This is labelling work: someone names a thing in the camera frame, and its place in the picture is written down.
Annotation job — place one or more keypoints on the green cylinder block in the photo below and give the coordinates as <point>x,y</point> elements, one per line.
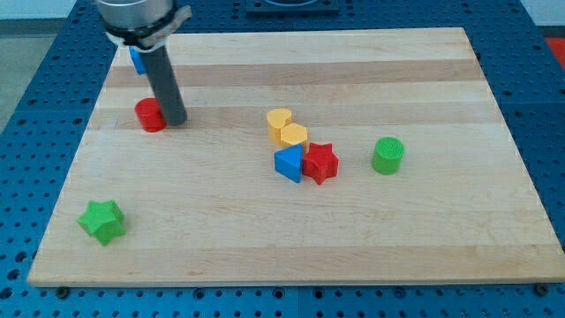
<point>387,155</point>

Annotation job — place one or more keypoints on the green star block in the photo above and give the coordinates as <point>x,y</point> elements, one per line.
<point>103,221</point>

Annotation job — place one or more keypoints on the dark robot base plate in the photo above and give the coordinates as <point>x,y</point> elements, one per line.
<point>262,7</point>

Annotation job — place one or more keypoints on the blue block behind rod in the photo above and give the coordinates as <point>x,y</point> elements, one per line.
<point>137,61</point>

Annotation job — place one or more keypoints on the red star block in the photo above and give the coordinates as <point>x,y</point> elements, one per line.
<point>320,162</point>

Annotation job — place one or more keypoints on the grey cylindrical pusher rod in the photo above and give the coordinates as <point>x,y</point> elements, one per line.
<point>164,84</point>

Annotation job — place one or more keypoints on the yellow hexagon block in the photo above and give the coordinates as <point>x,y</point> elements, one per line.
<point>294,134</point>

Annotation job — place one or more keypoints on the yellow heart block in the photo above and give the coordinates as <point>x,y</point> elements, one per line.
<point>277,119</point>

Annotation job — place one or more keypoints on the blue triangle block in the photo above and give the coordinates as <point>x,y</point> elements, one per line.
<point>288,162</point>

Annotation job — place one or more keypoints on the wooden board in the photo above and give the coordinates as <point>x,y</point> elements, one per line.
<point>204,206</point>

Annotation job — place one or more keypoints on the red cylinder block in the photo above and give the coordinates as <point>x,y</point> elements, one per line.
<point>149,114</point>

